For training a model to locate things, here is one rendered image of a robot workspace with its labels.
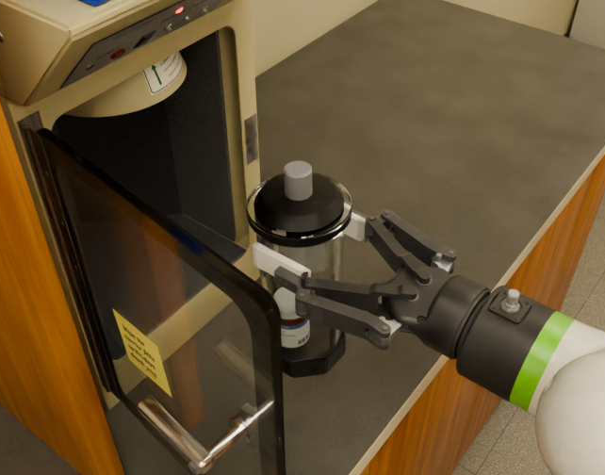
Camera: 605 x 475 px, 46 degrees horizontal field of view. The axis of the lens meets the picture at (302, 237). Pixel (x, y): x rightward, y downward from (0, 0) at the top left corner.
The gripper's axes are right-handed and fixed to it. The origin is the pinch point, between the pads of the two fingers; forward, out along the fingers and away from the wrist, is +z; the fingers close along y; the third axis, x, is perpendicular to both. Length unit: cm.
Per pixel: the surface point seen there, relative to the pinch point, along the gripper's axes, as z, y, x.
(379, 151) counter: 22, -52, 28
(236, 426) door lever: -8.7, 20.7, 1.9
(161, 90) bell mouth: 19.9, -0.7, -10.2
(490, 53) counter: 22, -100, 28
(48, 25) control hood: 9.0, 17.6, -28.1
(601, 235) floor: -4, -172, 122
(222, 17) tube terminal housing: 18.3, -9.6, -15.8
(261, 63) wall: 61, -65, 28
